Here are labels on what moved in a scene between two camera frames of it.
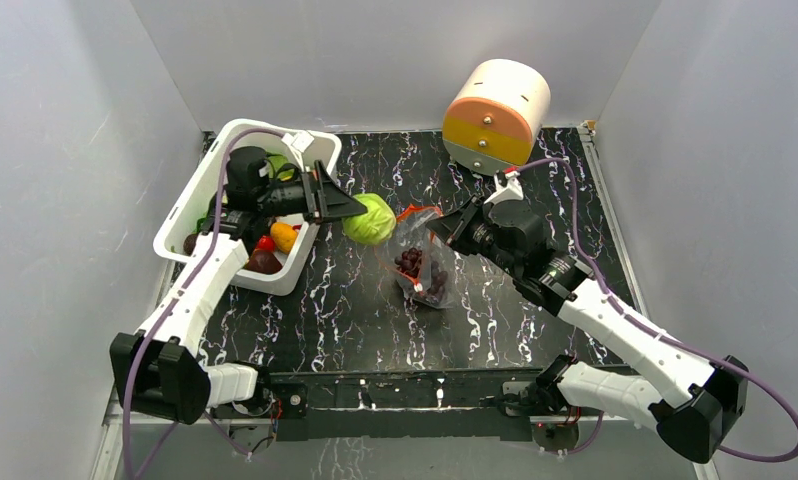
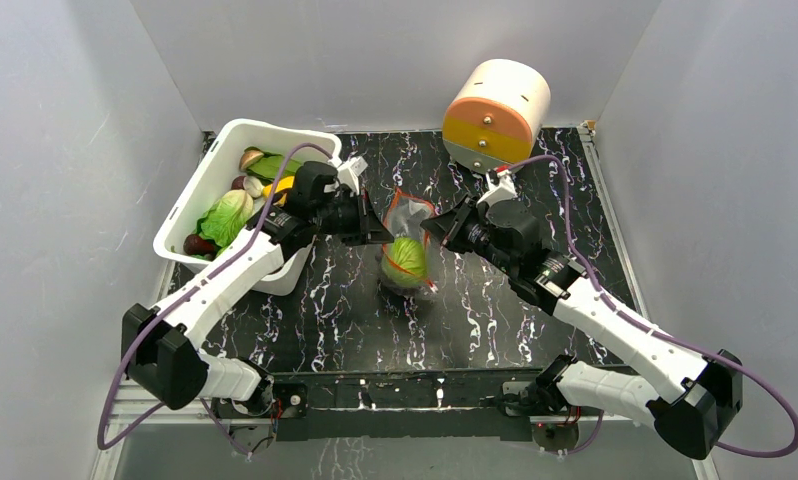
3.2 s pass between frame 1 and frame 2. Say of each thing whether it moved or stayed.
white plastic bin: stayed
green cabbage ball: moved
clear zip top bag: moved
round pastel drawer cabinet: stayed
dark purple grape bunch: moved
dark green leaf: stayed
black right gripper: stayed
